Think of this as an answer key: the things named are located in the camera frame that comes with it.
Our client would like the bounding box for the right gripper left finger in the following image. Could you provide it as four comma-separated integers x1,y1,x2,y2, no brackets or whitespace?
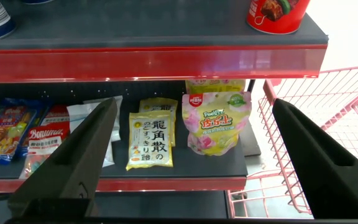
7,96,118,218

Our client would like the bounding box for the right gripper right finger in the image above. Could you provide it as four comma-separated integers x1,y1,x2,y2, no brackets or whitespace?
272,98,358,220

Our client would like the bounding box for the pink shopping cart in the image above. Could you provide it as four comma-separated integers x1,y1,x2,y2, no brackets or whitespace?
227,63,358,219

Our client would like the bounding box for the black shop shelf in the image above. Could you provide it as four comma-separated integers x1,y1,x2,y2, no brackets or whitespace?
0,0,329,220

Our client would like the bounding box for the red white candy pack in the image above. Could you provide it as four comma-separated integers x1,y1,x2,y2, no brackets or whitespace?
39,104,70,127
18,124,70,180

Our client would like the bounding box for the white snack pack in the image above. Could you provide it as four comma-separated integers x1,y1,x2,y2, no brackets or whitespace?
83,95,124,143
66,102,116,169

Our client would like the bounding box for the blue candy pack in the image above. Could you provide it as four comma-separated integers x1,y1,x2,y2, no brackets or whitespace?
0,105,38,166
2,97,51,157

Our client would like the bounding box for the yellow candy pack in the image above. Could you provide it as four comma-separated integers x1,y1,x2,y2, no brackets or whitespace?
139,97,179,147
125,110,174,172

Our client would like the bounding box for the pink yellow candy pouch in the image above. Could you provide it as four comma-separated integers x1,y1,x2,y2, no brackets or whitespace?
181,91,252,157
185,79,247,95

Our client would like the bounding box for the red snack can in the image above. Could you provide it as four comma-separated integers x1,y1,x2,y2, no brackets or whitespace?
246,0,311,35

